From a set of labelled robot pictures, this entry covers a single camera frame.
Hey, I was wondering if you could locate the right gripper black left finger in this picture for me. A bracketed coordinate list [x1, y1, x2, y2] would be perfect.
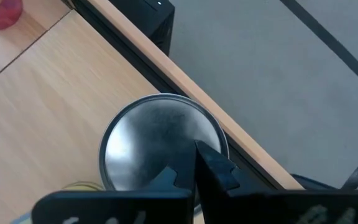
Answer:
[31, 166, 196, 224]

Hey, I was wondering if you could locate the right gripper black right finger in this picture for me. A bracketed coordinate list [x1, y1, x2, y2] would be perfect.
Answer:
[194, 139, 358, 224]

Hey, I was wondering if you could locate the red label tin can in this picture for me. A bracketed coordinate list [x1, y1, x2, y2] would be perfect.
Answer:
[0, 0, 24, 31]

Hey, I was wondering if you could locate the black computer box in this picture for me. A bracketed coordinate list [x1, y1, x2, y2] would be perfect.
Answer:
[109, 0, 176, 57]

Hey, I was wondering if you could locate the blue yellow label tin can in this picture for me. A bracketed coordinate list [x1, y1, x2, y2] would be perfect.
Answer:
[62, 93, 230, 215]

